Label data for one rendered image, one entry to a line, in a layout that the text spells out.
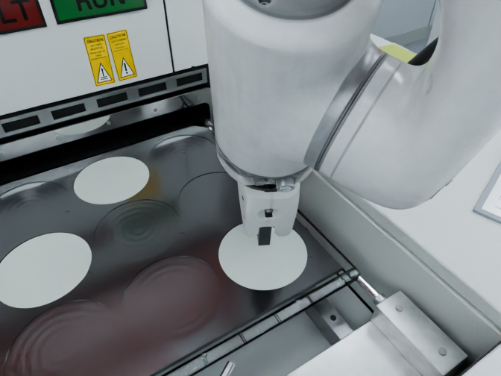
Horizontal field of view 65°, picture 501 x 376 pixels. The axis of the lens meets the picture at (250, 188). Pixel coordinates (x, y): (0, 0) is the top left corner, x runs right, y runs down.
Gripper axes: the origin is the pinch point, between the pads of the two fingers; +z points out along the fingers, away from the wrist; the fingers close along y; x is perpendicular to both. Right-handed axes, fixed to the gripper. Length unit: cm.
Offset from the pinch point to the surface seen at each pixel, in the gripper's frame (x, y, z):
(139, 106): 16.3, 20.8, 7.4
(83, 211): 21.7, 2.6, 3.5
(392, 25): -129, 207, 178
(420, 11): -155, 221, 179
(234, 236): 2.9, -2.6, 1.1
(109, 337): 15.3, -13.1, -3.6
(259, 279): 0.6, -8.2, -1.5
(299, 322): -4.2, -12.4, 5.3
